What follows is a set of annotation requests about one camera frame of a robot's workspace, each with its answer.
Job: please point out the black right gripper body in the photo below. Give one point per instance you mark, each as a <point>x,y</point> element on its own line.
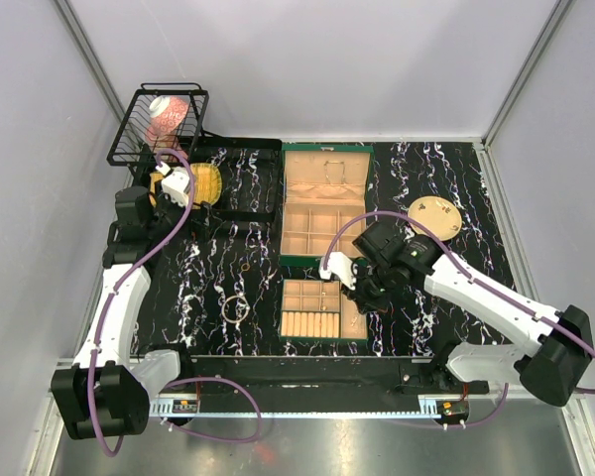
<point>373,287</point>

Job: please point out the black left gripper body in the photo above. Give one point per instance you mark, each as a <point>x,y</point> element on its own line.
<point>200,229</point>

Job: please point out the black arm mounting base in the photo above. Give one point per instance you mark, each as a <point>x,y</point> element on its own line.
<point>313,386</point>

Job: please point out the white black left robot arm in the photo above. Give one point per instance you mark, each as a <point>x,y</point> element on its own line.
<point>102,394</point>

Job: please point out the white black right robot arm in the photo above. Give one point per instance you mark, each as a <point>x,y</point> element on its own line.
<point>548,349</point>

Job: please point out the green jewelry tray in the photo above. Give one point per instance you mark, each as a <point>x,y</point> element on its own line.
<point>320,310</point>

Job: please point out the green jewelry box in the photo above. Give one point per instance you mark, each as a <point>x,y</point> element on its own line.
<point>325,186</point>

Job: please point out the yellow woven tray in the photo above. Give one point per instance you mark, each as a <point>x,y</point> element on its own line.
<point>207,184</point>

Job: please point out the black marble pattern mat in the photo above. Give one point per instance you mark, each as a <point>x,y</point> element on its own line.
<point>223,297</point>

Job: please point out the cream round plate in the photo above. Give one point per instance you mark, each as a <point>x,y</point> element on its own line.
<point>438,215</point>

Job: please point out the red patterned cup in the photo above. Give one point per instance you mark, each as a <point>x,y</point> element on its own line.
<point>166,114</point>

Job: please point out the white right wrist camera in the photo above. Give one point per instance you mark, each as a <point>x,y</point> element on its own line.
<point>338,266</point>

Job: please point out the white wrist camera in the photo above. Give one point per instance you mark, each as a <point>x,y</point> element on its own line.
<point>338,266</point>
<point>176,184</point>

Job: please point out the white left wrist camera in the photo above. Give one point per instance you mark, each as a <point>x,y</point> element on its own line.
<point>176,184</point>

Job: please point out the black wire dish rack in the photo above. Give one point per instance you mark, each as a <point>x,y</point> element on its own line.
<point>250,168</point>

